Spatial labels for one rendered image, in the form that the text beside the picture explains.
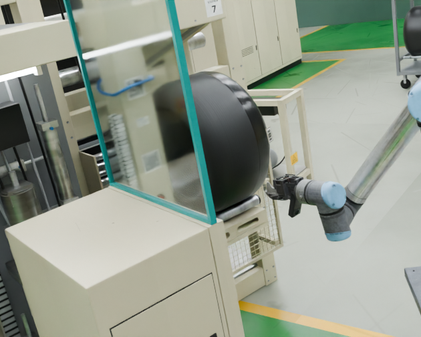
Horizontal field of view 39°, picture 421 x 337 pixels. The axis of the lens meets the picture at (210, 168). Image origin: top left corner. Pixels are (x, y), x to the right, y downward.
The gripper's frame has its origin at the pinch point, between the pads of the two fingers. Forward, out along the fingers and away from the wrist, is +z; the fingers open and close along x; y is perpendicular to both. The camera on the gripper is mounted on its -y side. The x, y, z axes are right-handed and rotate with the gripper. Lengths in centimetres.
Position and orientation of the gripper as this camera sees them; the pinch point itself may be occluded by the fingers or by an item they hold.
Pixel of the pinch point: (268, 192)
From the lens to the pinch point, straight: 233.9
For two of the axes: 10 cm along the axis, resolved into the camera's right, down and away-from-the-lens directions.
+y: -2.5, -9.4, -2.3
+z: -5.8, -0.5, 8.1
